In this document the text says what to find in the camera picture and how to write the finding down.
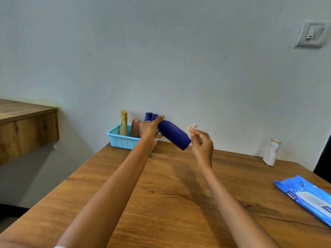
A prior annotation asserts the grey wall light switch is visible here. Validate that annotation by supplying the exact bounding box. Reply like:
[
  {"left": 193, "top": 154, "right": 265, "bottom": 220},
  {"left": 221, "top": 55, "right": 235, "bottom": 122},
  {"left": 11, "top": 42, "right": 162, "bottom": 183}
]
[{"left": 295, "top": 19, "right": 331, "bottom": 48}]

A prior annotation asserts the wooden table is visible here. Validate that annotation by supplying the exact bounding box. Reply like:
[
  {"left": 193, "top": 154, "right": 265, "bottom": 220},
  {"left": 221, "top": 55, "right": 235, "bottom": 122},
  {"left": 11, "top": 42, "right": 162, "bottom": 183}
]
[{"left": 0, "top": 141, "right": 331, "bottom": 248}]

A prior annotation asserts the pink bottle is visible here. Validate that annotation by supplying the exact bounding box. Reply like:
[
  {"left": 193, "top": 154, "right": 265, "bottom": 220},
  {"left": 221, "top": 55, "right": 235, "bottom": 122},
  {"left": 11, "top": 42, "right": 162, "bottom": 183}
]
[{"left": 131, "top": 118, "right": 141, "bottom": 138}]

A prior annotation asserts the wide dark blue bottle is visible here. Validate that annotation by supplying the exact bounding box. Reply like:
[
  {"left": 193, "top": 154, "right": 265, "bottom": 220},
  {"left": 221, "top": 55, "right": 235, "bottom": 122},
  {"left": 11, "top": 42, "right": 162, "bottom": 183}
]
[{"left": 157, "top": 120, "right": 192, "bottom": 151}]

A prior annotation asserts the person's right forearm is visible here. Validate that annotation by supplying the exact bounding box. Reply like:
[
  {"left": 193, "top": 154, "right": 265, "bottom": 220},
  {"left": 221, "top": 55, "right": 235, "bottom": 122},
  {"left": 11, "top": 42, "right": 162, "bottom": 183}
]
[{"left": 200, "top": 165, "right": 281, "bottom": 248}]

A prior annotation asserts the wooden side desk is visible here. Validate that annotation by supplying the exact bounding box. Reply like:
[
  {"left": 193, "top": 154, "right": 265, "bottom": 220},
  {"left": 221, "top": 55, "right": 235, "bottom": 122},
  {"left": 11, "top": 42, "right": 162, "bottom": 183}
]
[{"left": 0, "top": 99, "right": 60, "bottom": 166}]

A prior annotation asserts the white wipe cloth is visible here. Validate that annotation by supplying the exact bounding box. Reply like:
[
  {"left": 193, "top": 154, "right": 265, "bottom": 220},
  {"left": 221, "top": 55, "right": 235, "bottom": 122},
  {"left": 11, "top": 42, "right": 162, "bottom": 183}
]
[{"left": 187, "top": 123, "right": 198, "bottom": 140}]

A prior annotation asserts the black door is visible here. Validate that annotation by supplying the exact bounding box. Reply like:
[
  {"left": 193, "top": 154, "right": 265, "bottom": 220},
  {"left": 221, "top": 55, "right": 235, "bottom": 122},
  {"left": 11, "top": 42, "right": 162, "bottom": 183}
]
[{"left": 313, "top": 139, "right": 331, "bottom": 184}]

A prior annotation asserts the person's right hand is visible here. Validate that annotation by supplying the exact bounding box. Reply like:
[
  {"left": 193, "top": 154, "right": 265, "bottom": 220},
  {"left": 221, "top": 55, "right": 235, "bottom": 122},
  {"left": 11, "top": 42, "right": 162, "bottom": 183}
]
[{"left": 189, "top": 126, "right": 214, "bottom": 171}]

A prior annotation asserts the person's left hand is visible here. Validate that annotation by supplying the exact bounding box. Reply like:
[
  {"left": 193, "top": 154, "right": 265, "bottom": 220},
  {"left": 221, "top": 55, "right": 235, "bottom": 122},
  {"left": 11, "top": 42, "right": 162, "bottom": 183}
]
[{"left": 139, "top": 115, "right": 165, "bottom": 153}]

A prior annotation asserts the light blue plastic basket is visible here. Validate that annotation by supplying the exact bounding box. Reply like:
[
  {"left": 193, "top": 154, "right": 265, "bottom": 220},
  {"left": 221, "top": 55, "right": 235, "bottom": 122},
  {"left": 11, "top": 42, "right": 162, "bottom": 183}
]
[{"left": 107, "top": 124, "right": 161, "bottom": 150}]

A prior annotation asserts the person's left forearm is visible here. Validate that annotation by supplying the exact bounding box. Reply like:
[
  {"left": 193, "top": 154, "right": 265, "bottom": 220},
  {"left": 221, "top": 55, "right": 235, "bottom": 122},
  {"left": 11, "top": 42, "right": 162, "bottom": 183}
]
[{"left": 56, "top": 141, "right": 156, "bottom": 248}]

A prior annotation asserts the blue wet wipes pack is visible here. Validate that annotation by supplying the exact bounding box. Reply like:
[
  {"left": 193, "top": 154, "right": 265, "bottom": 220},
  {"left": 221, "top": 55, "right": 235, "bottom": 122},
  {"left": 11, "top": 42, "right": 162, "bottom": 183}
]
[{"left": 274, "top": 175, "right": 331, "bottom": 227}]

